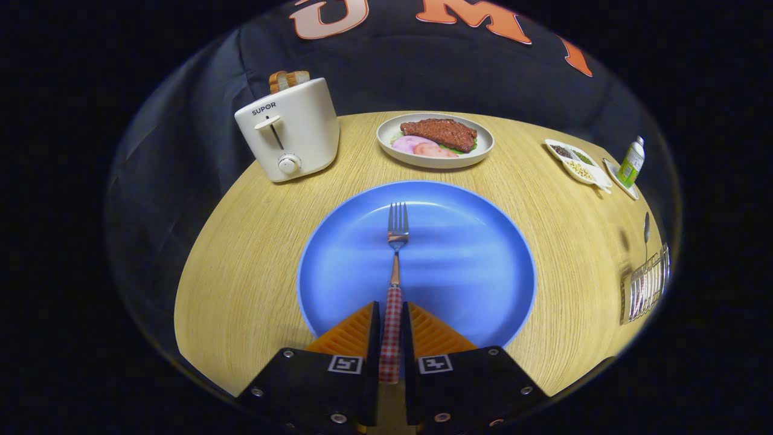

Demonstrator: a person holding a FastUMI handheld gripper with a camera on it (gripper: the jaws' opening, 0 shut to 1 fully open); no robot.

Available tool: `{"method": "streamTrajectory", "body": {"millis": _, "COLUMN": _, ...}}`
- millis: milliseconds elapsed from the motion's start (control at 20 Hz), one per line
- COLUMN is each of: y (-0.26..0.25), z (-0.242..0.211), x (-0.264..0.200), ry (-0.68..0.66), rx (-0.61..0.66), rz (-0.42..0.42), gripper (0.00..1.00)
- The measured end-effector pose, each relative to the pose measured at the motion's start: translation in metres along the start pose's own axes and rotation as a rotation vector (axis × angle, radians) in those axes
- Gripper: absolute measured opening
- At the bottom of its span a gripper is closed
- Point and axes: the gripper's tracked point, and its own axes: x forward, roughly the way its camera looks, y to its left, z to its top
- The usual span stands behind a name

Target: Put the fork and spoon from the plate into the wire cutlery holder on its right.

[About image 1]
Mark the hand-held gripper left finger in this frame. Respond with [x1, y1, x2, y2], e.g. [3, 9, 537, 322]
[236, 301, 382, 435]

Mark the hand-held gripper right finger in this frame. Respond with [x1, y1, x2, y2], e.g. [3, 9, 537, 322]
[402, 301, 550, 435]

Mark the fork with red checked handle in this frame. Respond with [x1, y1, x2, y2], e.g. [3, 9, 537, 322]
[378, 202, 410, 385]

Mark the blue round plate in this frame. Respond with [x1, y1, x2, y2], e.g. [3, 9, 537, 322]
[296, 180, 537, 351]

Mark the beige food plate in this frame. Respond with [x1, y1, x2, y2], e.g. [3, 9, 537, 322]
[376, 112, 495, 169]

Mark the reddish ham slice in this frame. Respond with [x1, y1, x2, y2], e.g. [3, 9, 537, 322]
[413, 142, 460, 159]

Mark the pale pink ham slice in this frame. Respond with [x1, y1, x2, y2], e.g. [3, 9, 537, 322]
[391, 135, 432, 155]

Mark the brown steak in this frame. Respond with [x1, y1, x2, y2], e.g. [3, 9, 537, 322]
[400, 118, 478, 153]

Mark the cream white toaster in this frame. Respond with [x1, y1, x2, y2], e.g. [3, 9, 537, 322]
[234, 77, 341, 184]

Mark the white divided dish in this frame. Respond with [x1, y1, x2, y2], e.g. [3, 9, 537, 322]
[545, 138, 613, 195]

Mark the small white saucer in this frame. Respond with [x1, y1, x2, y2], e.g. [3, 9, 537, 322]
[604, 158, 640, 201]

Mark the green labelled bottle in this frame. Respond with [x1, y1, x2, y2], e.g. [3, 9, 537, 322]
[616, 135, 646, 189]

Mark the metal wire cutlery rack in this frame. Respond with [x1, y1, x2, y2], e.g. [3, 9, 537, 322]
[620, 243, 671, 325]

